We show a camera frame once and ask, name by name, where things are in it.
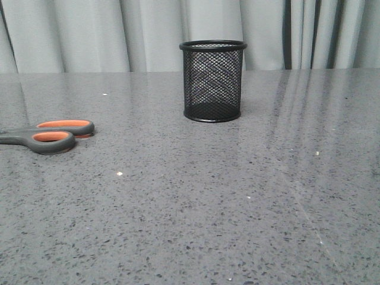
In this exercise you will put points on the grey and orange scissors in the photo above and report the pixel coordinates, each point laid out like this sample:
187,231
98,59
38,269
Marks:
49,137

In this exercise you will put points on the black mesh pen bucket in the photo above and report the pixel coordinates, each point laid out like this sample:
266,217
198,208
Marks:
212,77

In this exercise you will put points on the grey curtain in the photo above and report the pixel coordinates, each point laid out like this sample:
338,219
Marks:
140,36

